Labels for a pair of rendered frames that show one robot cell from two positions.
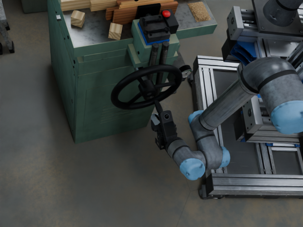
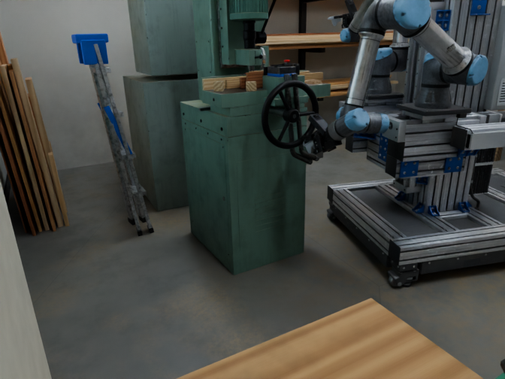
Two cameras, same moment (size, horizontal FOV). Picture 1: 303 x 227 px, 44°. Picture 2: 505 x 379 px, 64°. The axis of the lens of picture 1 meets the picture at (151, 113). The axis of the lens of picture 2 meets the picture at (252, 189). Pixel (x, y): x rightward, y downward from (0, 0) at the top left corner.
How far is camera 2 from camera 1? 1.29 m
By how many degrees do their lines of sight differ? 40
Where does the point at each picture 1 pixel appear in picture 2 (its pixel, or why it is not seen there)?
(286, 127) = (409, 11)
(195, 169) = (359, 112)
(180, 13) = not seen: hidden behind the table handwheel
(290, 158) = (465, 222)
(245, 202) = (448, 283)
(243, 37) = not seen: hidden behind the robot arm
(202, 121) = (349, 100)
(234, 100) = (364, 54)
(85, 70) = (233, 129)
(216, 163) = (376, 117)
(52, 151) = (211, 283)
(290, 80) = not seen: outside the picture
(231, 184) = (417, 242)
